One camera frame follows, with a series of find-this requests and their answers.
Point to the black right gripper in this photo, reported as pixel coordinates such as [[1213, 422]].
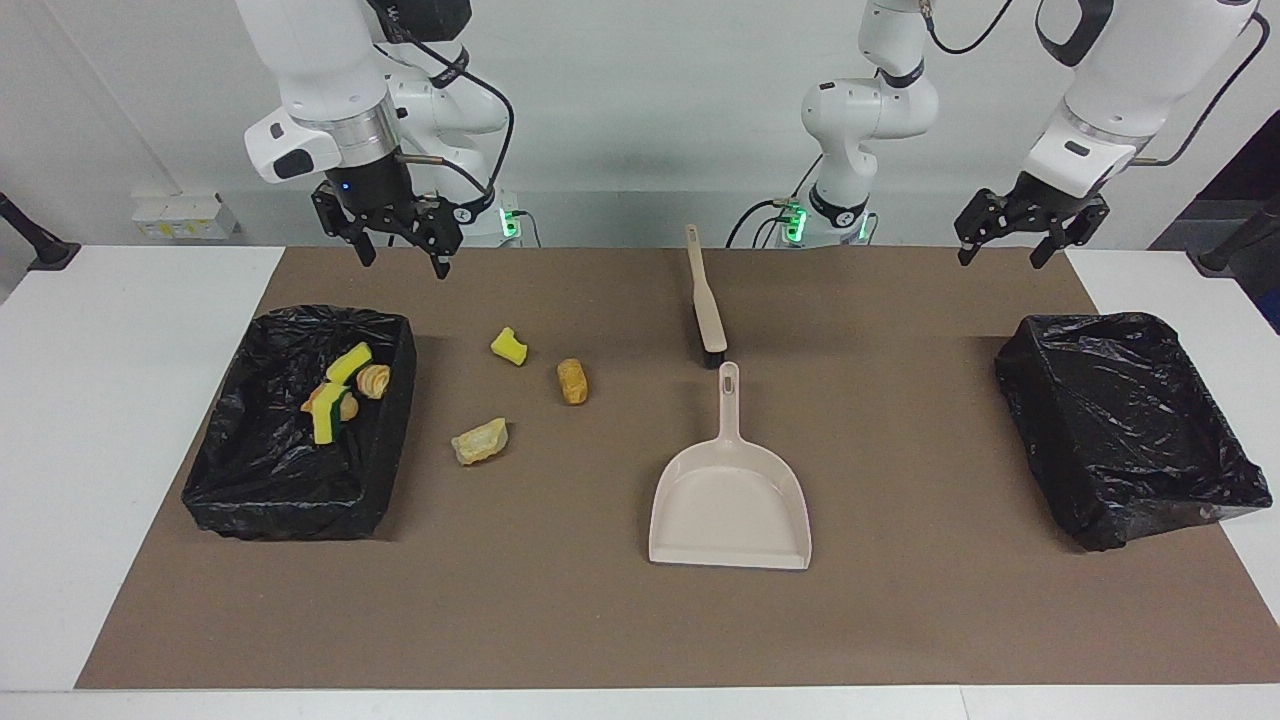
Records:
[[385, 195]]

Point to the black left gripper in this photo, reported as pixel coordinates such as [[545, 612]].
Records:
[[1040, 205]]

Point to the yellow green sponge piece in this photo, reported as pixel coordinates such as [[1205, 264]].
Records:
[[350, 362], [327, 420], [508, 347]]

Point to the orange striped bread piece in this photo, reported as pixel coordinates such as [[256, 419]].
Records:
[[308, 402], [374, 381]]

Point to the pale bread crust chunk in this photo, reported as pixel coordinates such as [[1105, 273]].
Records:
[[480, 442]]

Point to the brown oval bread roll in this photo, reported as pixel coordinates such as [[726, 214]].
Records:
[[573, 382]]

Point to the beige brush with black bristles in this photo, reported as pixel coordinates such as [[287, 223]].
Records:
[[708, 310]]

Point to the beige plastic dustpan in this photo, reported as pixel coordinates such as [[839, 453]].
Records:
[[730, 510]]

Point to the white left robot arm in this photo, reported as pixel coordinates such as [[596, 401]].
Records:
[[1130, 90]]

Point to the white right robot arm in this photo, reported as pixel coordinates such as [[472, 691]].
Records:
[[320, 60]]

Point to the black bag lined bin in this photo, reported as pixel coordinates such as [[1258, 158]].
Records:
[[260, 460], [1120, 430]]

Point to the black stand pole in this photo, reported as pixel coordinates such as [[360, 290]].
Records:
[[1235, 245], [40, 245]]

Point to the brown table mat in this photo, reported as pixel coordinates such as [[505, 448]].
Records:
[[500, 600]]

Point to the white wall power strip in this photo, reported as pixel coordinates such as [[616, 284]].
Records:
[[185, 218]]

